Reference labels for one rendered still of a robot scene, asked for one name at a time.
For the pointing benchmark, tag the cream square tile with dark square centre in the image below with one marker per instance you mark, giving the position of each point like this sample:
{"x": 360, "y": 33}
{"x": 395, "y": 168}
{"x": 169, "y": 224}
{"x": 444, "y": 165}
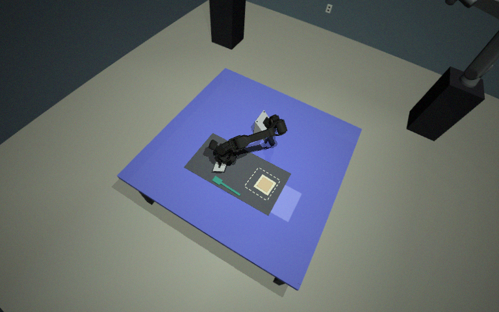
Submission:
{"x": 265, "y": 185}

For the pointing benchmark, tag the green small trowel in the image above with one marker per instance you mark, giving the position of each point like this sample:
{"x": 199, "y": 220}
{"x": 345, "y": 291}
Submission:
{"x": 218, "y": 181}

